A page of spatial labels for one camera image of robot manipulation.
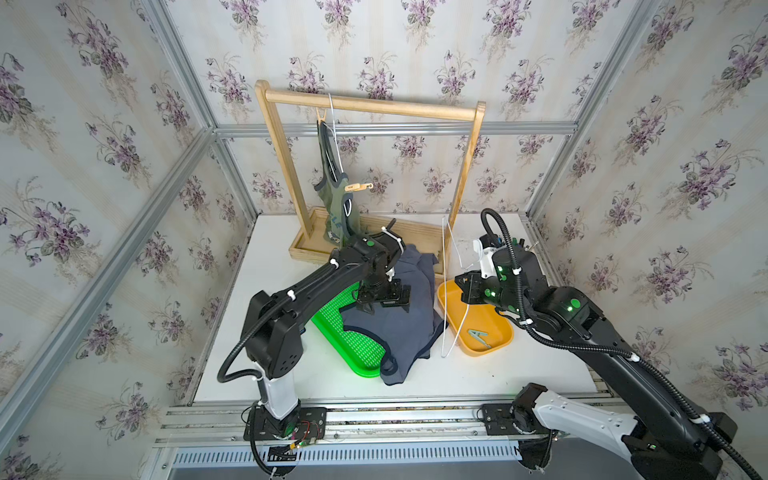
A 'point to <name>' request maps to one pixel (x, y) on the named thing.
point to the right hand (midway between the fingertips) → (461, 278)
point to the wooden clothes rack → (309, 240)
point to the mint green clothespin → (477, 334)
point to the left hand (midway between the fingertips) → (395, 309)
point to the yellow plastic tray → (477, 328)
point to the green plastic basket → (360, 353)
